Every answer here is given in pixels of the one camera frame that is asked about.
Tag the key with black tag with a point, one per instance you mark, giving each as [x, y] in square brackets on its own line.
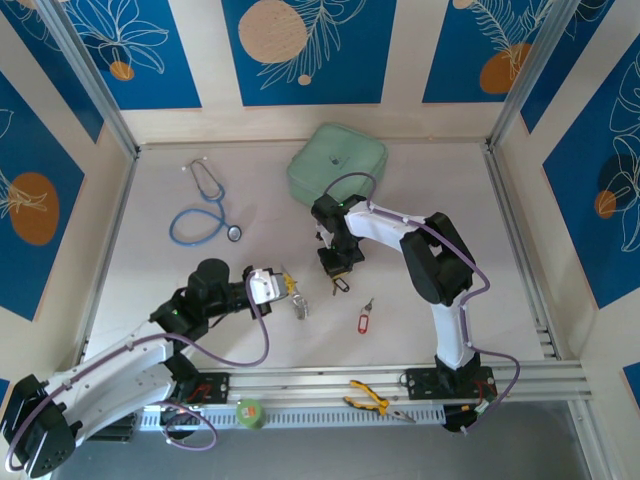
[342, 286]

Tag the clear plastic zip bag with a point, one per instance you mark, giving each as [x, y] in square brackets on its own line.
[300, 307]

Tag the key with red tag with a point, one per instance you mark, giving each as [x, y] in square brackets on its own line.
[363, 322]

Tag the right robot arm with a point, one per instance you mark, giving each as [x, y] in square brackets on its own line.
[450, 330]

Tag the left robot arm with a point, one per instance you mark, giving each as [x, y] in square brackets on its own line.
[115, 360]

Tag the blue stethoscope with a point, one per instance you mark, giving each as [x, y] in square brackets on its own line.
[234, 233]

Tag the green zip pouch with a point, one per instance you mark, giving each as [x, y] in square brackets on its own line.
[335, 150]

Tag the green tape roll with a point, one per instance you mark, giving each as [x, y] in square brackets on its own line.
[250, 412]

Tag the black ribbed block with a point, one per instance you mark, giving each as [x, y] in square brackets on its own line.
[120, 430]

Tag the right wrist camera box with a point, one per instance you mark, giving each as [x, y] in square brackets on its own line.
[324, 235]

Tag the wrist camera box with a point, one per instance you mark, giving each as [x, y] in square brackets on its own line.
[265, 287]
[324, 235]

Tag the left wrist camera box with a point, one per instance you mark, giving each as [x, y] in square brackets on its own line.
[265, 287]

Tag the aluminium rail frame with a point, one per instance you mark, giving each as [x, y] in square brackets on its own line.
[310, 395]

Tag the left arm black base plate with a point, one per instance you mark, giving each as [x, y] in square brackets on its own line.
[217, 387]

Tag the left aluminium side rail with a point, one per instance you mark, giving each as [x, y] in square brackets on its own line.
[107, 250]

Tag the aluminium side rail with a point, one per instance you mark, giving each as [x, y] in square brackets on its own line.
[107, 250]
[496, 175]

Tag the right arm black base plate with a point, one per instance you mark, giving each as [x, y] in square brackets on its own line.
[420, 385]

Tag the right aluminium side rail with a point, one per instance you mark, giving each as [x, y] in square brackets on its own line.
[496, 175]

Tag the left aluminium corner post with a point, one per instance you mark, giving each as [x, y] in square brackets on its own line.
[87, 75]

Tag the aluminium corner post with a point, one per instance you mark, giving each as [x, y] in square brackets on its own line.
[526, 75]
[87, 75]

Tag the right aluminium corner post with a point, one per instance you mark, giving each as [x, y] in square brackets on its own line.
[526, 75]

